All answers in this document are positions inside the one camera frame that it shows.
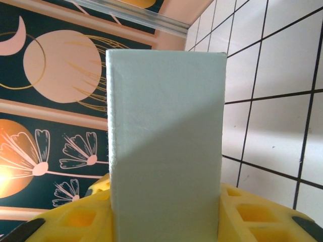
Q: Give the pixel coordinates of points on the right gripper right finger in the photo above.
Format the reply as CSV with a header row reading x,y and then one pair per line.
x,y
262,221

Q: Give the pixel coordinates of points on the aluminium corner post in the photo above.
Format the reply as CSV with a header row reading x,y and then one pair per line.
x,y
156,21

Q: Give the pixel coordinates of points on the light blue paper box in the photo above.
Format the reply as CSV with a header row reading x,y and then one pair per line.
x,y
164,126

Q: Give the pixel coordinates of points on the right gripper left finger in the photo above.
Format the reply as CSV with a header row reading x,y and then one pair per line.
x,y
75,221

